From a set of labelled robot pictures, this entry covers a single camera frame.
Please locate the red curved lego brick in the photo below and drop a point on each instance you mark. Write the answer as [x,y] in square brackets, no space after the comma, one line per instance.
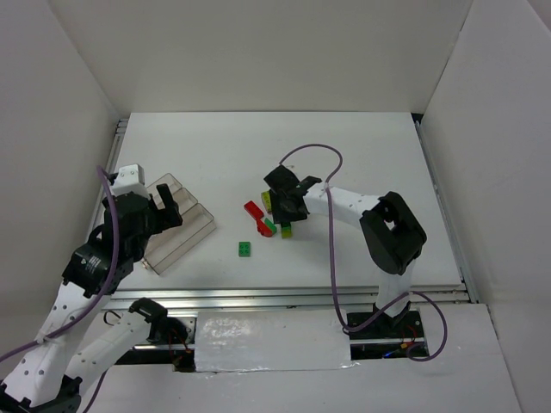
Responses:
[263,229]

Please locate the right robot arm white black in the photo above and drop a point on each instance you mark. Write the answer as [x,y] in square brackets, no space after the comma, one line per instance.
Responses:
[392,233]

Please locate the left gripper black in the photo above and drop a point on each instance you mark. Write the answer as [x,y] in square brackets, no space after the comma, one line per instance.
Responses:
[154,213]

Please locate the aluminium rail frame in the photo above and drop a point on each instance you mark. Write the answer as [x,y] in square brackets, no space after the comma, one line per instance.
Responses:
[222,159]

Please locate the lime yellow long lego brick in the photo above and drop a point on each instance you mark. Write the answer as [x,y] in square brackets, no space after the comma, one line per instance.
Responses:
[265,196]

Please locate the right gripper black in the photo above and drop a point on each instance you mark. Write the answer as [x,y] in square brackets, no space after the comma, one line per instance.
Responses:
[283,211]

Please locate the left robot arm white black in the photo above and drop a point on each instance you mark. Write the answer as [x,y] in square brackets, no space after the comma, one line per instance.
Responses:
[54,371]

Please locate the red flat lego plate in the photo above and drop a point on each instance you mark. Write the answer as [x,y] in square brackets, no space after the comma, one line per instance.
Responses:
[254,210]

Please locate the white tape cover panel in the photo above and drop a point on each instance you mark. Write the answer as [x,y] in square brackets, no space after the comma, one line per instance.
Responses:
[254,341]

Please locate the clear bin near compartment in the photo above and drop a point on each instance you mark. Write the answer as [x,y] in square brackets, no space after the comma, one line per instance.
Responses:
[168,247]

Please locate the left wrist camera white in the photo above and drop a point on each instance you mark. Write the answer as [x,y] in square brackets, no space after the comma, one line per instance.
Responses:
[130,179]

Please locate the green square lego brick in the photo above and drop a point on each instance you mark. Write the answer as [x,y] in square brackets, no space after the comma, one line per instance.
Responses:
[244,249]

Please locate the lime small lego brick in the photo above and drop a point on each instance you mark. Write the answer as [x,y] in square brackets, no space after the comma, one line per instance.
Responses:
[286,230]

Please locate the green curved lego brick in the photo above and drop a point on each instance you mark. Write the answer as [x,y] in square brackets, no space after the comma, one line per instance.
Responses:
[271,225]

